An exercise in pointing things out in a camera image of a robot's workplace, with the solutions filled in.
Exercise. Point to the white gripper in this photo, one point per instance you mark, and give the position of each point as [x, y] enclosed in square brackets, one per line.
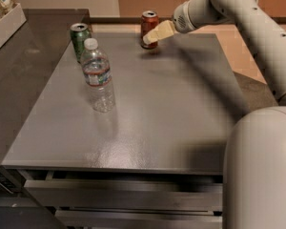
[180, 22]

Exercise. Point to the red coke can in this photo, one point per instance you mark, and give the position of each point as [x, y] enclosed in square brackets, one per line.
[149, 20]

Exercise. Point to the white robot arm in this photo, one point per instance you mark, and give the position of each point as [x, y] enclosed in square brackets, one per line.
[254, 169]

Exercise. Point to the clear plastic water bottle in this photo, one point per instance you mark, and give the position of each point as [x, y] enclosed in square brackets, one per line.
[96, 69]

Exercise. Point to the green soda can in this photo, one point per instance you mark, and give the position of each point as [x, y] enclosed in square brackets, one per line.
[79, 33]

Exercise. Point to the dark side counter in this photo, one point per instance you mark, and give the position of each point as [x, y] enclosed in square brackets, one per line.
[27, 61]

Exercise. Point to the white snack box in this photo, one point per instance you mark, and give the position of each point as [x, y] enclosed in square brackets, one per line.
[11, 23]

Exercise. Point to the upper metal drawer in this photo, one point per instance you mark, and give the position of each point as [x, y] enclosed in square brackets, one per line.
[128, 191]

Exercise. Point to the metal drawer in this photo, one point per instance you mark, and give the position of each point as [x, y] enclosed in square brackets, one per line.
[128, 191]
[122, 220]

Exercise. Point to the lower metal drawer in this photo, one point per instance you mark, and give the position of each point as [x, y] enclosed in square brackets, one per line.
[122, 220]

